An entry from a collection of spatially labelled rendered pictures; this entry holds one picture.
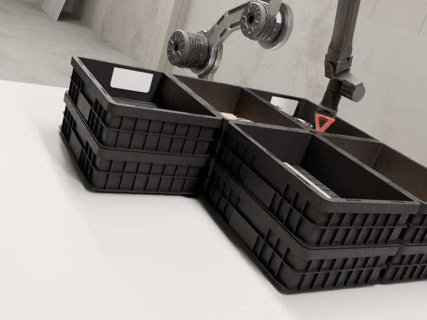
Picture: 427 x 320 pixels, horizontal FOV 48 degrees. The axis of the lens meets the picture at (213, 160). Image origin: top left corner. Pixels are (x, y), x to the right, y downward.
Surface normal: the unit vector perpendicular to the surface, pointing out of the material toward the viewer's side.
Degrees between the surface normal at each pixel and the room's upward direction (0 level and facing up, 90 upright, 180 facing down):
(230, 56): 90
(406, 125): 90
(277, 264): 90
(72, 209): 0
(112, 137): 90
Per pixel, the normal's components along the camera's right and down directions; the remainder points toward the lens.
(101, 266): 0.29, -0.89
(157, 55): -0.80, -0.04
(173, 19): 0.52, 0.45
